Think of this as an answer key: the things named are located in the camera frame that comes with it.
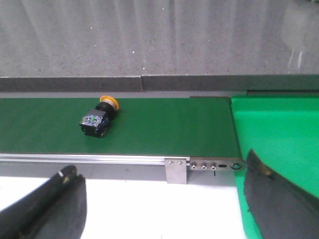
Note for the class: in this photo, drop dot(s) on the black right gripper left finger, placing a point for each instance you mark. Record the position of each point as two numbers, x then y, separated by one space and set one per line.
55 210

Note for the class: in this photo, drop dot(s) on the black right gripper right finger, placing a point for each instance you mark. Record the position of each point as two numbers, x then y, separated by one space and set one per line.
280 208

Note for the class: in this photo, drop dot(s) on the steel slotted end plate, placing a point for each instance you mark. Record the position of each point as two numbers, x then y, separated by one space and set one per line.
216 164

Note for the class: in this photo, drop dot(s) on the steel conveyor support bracket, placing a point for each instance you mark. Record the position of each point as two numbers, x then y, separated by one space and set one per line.
175 170

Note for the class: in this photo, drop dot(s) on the yellow black push button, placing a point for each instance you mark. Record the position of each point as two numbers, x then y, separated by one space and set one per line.
97 121

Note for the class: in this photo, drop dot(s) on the aluminium conveyor side rail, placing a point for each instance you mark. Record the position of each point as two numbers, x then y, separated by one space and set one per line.
91 159

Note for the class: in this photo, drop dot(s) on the green conveyor belt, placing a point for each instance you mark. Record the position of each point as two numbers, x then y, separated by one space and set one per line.
200 127

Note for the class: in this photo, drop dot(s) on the bright green mat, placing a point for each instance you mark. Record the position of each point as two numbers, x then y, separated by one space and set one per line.
284 133

